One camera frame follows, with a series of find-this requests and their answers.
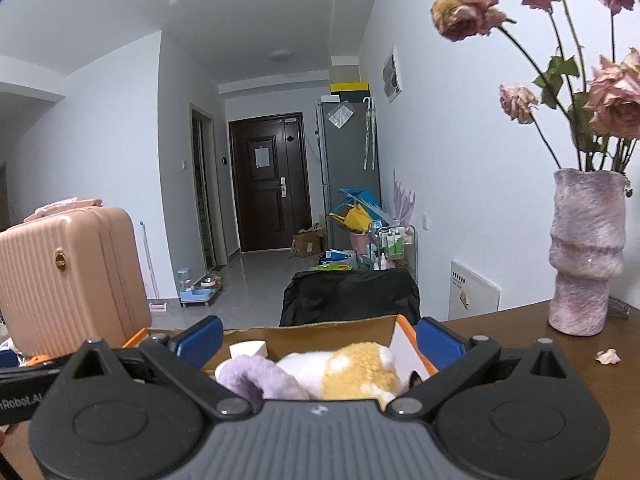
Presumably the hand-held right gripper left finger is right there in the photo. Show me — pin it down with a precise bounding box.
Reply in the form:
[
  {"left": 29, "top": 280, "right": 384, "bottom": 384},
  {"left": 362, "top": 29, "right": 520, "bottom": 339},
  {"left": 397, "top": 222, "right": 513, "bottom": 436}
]
[{"left": 65, "top": 316, "right": 253, "bottom": 417}]

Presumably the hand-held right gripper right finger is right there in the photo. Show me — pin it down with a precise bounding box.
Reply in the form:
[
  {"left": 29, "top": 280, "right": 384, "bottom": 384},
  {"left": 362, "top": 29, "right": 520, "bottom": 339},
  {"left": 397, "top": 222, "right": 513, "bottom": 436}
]
[{"left": 385, "top": 316, "right": 576, "bottom": 418}]

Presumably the white sponge block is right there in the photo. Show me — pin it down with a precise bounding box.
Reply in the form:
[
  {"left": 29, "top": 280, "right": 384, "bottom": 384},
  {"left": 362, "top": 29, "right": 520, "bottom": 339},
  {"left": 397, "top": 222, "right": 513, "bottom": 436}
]
[{"left": 229, "top": 341, "right": 269, "bottom": 361}]

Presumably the purple plush toy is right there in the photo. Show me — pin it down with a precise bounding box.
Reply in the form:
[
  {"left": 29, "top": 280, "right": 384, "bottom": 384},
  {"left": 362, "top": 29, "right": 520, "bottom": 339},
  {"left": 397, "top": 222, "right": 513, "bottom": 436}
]
[{"left": 217, "top": 354, "right": 311, "bottom": 403}]

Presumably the white and yellow plush toy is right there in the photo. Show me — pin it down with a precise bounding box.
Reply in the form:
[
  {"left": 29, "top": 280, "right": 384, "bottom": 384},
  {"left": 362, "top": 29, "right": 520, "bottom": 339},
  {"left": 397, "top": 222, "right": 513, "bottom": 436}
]
[{"left": 277, "top": 342, "right": 408, "bottom": 408}]

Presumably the cardboard box with orange rim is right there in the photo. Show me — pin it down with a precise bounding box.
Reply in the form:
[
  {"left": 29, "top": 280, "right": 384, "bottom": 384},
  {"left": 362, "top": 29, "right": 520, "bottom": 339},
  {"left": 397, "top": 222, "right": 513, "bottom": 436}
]
[{"left": 122, "top": 314, "right": 440, "bottom": 386}]

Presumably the blue pet feeder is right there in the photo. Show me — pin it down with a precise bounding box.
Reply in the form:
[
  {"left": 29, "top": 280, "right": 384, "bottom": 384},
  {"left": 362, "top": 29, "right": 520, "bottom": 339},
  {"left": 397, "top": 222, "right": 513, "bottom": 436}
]
[{"left": 177, "top": 267, "right": 223, "bottom": 306}]

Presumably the white flat board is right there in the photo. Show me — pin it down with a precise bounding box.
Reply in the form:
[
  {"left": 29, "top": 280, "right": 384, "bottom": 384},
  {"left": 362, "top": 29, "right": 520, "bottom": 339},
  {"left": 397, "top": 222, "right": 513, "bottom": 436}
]
[{"left": 449, "top": 260, "right": 502, "bottom": 321}]

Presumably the black fabric chair back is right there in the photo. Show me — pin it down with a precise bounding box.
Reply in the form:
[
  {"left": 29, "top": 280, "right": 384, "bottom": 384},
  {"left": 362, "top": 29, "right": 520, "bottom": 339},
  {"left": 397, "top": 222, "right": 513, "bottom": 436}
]
[{"left": 279, "top": 267, "right": 421, "bottom": 328}]

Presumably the pink ribbed suitcase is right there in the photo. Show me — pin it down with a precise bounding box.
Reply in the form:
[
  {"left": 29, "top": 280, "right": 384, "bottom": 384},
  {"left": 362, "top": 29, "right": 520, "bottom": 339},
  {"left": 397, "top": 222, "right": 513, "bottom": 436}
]
[{"left": 0, "top": 197, "right": 153, "bottom": 358}]

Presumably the metal cart with bottles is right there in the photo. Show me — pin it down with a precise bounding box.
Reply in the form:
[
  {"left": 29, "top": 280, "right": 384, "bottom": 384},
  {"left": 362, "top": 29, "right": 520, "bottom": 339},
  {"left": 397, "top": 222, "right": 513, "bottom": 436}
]
[{"left": 370, "top": 225, "right": 418, "bottom": 273}]

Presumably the pink plastic bucket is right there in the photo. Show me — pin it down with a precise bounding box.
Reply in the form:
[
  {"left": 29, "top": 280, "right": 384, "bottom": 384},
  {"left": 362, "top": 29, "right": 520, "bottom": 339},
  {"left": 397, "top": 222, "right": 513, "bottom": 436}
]
[{"left": 349, "top": 230, "right": 373, "bottom": 256}]

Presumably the colourful packet pile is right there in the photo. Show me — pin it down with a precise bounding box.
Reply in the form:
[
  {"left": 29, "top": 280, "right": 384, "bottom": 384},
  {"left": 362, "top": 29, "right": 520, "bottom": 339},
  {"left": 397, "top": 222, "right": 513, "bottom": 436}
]
[{"left": 317, "top": 249, "right": 358, "bottom": 273}]

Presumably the open cardboard carton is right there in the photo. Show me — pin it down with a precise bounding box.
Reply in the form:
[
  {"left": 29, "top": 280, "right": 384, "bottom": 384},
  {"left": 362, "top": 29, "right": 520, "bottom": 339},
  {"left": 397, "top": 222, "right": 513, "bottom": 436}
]
[{"left": 290, "top": 230, "right": 326, "bottom": 259}]

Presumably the purple feather decoration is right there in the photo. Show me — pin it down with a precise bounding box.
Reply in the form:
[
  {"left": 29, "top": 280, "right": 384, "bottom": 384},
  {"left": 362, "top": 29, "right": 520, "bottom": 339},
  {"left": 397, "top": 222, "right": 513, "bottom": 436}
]
[{"left": 392, "top": 170, "right": 417, "bottom": 226}]

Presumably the grey interior door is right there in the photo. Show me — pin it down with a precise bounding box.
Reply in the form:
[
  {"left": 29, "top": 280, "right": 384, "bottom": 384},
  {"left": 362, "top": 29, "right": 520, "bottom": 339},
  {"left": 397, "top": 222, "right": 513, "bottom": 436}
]
[{"left": 190, "top": 102, "right": 218, "bottom": 271}]

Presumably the dark brown entrance door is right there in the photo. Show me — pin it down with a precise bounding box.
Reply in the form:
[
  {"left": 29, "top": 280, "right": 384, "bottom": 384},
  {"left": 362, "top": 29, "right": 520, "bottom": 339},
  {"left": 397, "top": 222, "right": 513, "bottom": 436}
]
[{"left": 228, "top": 112, "right": 312, "bottom": 253}]

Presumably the fuzzy pink vase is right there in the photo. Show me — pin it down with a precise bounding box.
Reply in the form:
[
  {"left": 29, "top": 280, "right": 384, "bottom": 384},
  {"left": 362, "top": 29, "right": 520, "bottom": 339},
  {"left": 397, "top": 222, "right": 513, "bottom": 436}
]
[{"left": 547, "top": 169, "right": 627, "bottom": 337}]

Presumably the grey refrigerator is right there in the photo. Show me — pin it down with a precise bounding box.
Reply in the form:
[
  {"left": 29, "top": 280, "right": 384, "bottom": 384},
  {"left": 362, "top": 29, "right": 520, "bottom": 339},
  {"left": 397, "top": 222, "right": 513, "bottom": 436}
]
[{"left": 315, "top": 100, "right": 382, "bottom": 211}]

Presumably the folded clear umbrella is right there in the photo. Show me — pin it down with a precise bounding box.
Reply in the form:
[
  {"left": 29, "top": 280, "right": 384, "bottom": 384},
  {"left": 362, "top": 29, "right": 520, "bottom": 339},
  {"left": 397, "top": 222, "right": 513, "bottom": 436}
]
[{"left": 362, "top": 97, "right": 377, "bottom": 171}]

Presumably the clear plastic bag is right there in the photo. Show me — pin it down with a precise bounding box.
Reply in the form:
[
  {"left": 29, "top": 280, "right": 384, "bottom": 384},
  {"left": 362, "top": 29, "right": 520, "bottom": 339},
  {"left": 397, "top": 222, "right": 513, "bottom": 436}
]
[{"left": 327, "top": 105, "right": 356, "bottom": 128}]

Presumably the yellow and black box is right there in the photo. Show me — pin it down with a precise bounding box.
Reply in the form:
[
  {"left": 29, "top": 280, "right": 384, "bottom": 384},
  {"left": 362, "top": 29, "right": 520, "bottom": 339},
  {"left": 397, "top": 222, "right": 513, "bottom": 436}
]
[{"left": 330, "top": 80, "right": 370, "bottom": 103}]

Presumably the white electrical panel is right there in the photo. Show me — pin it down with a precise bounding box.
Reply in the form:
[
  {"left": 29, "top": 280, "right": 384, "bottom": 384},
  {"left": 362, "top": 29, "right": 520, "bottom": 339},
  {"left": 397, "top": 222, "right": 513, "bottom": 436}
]
[{"left": 382, "top": 46, "right": 403, "bottom": 103}]

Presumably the dried pink rose bouquet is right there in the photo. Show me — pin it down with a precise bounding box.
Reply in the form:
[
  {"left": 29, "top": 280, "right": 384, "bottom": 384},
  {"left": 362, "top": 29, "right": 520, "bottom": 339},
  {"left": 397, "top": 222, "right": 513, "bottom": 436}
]
[{"left": 431, "top": 0, "right": 640, "bottom": 173}]

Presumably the blue folded frame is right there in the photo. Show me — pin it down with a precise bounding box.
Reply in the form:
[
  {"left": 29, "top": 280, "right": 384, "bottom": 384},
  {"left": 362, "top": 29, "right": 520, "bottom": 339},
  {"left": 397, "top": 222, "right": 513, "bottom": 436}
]
[{"left": 337, "top": 188, "right": 381, "bottom": 213}]

